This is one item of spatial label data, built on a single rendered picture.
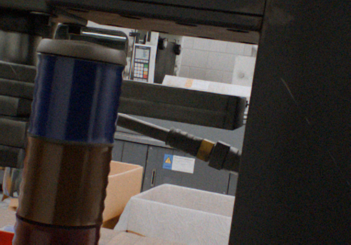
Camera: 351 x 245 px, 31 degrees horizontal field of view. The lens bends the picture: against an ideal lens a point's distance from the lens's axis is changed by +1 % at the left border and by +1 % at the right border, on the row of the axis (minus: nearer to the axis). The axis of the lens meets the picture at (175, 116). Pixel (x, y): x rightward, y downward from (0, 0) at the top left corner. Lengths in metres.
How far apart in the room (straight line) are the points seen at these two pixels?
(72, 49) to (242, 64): 5.37
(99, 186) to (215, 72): 6.74
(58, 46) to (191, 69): 6.87
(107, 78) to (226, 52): 6.74
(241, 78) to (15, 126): 5.16
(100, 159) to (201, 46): 6.86
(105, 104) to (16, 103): 0.25
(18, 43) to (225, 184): 4.56
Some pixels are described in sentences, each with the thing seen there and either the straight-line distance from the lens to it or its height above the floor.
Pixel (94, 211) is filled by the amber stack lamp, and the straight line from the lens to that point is 0.27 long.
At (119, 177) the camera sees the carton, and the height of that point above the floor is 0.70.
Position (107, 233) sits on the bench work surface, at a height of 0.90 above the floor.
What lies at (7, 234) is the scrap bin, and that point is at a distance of 0.87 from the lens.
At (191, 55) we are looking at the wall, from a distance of 7.14.
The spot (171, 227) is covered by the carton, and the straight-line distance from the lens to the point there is 2.79.
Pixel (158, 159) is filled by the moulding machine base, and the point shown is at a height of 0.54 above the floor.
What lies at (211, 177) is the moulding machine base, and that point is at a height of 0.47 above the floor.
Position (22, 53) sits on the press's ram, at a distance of 0.55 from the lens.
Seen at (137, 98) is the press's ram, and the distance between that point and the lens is 0.49.
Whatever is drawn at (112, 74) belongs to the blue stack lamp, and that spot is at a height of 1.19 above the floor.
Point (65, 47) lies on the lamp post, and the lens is 0.26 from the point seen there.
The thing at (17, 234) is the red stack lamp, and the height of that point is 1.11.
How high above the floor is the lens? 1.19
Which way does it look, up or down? 3 degrees down
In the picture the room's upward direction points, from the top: 8 degrees clockwise
